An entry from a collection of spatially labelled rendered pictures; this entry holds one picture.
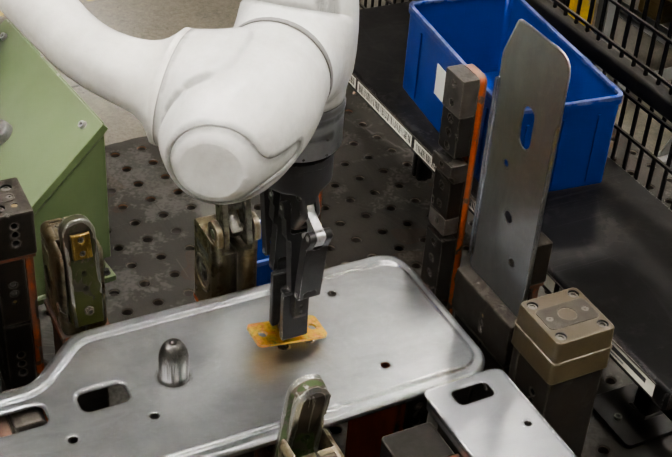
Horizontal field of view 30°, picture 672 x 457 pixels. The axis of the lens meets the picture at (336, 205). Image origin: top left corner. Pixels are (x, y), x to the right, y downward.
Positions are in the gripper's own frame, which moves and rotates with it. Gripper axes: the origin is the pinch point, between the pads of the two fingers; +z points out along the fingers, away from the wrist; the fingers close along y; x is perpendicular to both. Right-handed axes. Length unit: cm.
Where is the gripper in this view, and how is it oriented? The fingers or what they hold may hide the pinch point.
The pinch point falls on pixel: (289, 303)
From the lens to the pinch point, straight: 134.1
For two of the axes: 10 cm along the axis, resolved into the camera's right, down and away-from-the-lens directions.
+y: 4.5, 5.4, -7.2
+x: 8.9, -2.2, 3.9
